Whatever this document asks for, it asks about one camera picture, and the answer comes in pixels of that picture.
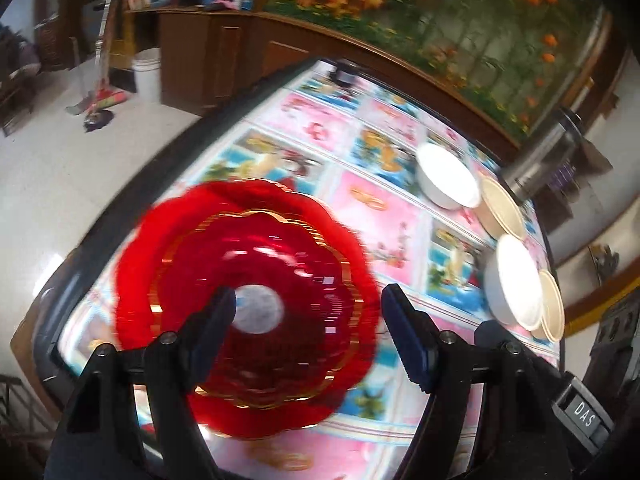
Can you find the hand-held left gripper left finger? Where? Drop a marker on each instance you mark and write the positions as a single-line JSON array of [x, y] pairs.
[[220, 332]]

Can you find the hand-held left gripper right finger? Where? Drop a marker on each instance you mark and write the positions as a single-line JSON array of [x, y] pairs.
[[411, 342]]

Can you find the small red scalloped plate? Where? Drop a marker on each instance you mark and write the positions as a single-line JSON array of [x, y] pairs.
[[310, 285]]

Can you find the large red scalloped plate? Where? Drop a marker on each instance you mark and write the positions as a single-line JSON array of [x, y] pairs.
[[142, 260]]

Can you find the beige ribbed bowl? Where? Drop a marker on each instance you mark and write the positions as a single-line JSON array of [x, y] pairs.
[[500, 207], [553, 310]]

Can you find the white bowl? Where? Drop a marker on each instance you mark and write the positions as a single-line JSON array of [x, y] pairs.
[[445, 175], [515, 280]]

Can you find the printed fruit tablecloth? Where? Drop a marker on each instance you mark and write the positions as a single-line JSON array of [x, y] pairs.
[[380, 210]]

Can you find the purple box stack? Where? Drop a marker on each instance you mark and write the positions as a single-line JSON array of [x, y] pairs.
[[565, 176]]

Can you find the steel thermos flask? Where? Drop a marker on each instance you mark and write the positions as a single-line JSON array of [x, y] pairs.
[[540, 155]]

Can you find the white bucket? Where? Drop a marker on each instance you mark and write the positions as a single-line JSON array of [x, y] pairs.
[[146, 75]]

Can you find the wooden cabinet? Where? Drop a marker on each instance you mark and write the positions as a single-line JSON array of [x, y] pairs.
[[225, 55]]

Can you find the small black box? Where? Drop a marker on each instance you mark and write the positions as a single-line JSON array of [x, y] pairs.
[[342, 72]]

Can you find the broom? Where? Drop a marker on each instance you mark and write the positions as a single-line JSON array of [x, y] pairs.
[[102, 45]]

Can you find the flower wall poster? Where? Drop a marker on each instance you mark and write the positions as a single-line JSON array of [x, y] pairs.
[[450, 20]]

